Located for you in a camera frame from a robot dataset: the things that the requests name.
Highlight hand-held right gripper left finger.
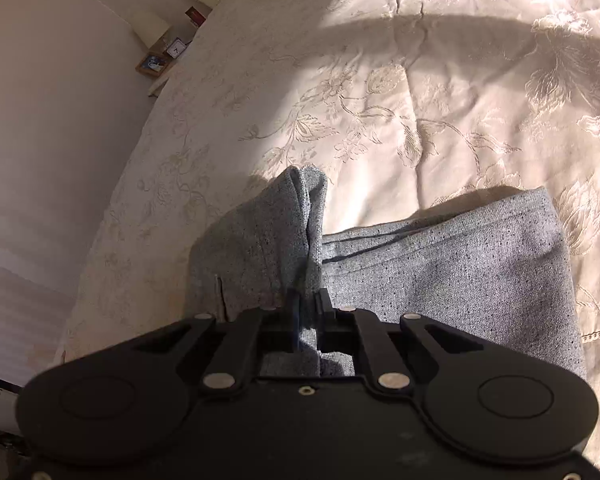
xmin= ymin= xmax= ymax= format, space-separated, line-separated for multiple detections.
xmin=130 ymin=290 xmax=304 ymax=394

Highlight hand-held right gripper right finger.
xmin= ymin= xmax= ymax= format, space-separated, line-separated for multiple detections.
xmin=314 ymin=288 xmax=483 ymax=394

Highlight grey pants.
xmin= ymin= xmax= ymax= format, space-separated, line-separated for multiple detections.
xmin=187 ymin=164 xmax=589 ymax=382

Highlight cream embroidered bedspread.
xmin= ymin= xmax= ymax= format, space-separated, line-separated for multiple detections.
xmin=52 ymin=0 xmax=600 ymax=480

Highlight wooden picture frame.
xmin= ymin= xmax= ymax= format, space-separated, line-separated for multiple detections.
xmin=136 ymin=52 xmax=170 ymax=79

